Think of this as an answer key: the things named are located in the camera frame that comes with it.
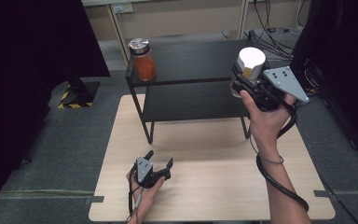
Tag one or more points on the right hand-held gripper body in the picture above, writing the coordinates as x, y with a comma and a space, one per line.
284, 82

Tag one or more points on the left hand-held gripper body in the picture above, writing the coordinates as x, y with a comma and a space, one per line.
143, 169

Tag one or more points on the clear jar white lid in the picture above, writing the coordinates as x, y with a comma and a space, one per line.
251, 57

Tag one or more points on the black two-tier shelf rack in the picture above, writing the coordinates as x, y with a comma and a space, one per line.
192, 59

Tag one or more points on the orange spice jar silver lid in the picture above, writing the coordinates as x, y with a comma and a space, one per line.
144, 67

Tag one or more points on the person's left hand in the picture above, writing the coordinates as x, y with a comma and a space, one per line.
143, 199

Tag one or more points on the person's right hand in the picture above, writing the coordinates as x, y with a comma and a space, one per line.
265, 124

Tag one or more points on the grey floor tape strip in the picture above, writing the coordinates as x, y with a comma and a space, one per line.
321, 193
94, 200

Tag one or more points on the black curtain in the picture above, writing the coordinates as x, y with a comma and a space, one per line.
348, 46
28, 77

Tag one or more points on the beige wooden cabinet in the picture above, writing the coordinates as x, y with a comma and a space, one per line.
180, 21

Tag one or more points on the white wall socket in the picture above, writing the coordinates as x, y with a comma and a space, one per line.
122, 8

